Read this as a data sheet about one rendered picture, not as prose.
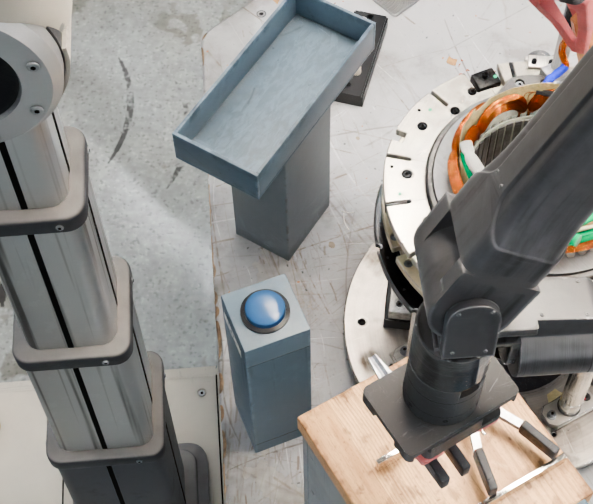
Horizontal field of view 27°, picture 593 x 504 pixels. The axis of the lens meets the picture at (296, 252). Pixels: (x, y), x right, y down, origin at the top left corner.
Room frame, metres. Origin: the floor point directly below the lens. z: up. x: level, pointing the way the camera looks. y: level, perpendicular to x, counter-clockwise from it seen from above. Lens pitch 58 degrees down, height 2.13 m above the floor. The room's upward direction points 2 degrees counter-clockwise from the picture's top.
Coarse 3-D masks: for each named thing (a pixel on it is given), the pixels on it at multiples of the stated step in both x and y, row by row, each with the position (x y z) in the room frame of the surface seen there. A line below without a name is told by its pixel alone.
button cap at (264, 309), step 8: (256, 296) 0.62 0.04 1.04; (264, 296) 0.62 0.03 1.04; (272, 296) 0.62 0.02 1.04; (280, 296) 0.62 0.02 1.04; (248, 304) 0.62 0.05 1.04; (256, 304) 0.61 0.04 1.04; (264, 304) 0.61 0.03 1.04; (272, 304) 0.61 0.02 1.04; (280, 304) 0.61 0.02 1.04; (248, 312) 0.61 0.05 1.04; (256, 312) 0.61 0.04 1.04; (264, 312) 0.61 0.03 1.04; (272, 312) 0.60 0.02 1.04; (280, 312) 0.61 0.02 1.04; (248, 320) 0.60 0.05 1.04; (256, 320) 0.60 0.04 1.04; (264, 320) 0.60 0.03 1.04; (272, 320) 0.60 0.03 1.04; (280, 320) 0.60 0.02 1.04; (264, 328) 0.59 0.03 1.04
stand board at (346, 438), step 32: (320, 416) 0.48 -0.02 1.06; (352, 416) 0.48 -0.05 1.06; (320, 448) 0.45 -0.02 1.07; (352, 448) 0.45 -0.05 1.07; (384, 448) 0.45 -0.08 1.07; (512, 448) 0.45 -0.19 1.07; (352, 480) 0.42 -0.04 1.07; (384, 480) 0.42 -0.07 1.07; (416, 480) 0.42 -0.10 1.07; (480, 480) 0.42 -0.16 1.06; (512, 480) 0.41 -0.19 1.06; (544, 480) 0.41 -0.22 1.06; (576, 480) 0.41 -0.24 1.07
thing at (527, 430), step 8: (528, 424) 0.46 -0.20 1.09; (520, 432) 0.45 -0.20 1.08; (528, 432) 0.45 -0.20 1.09; (536, 432) 0.45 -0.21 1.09; (528, 440) 0.45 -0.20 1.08; (536, 440) 0.44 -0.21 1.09; (544, 440) 0.44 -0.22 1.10; (544, 448) 0.43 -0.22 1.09; (552, 448) 0.43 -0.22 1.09; (552, 456) 0.43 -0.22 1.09
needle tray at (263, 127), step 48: (288, 0) 1.00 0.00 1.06; (288, 48) 0.96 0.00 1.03; (336, 48) 0.96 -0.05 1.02; (240, 96) 0.89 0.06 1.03; (288, 96) 0.89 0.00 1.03; (336, 96) 0.89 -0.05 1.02; (192, 144) 0.80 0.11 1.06; (240, 144) 0.83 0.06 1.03; (288, 144) 0.81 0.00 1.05; (240, 192) 0.86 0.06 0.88; (288, 192) 0.83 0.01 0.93; (288, 240) 0.83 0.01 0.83
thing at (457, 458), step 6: (450, 450) 0.39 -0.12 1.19; (456, 450) 0.39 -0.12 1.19; (450, 456) 0.39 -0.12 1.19; (456, 456) 0.39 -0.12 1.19; (462, 456) 0.39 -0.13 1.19; (456, 462) 0.38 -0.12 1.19; (462, 462) 0.38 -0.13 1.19; (468, 462) 0.38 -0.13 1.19; (456, 468) 0.38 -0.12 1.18; (462, 468) 0.38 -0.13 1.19; (468, 468) 0.38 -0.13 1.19; (462, 474) 0.38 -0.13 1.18
